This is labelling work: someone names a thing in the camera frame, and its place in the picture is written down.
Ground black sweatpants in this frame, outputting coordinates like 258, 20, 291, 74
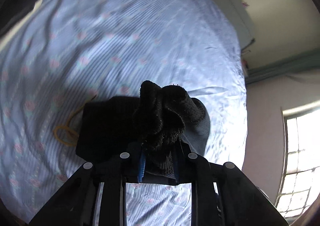
53, 80, 211, 184

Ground window with metal grille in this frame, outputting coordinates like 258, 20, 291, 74
276, 101, 319, 223

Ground green curtain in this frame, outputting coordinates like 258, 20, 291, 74
245, 48, 319, 85

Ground blue floral bed sheet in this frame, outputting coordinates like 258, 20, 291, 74
1, 0, 247, 222

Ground folded black clothes stack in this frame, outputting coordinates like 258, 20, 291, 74
1, 0, 39, 37

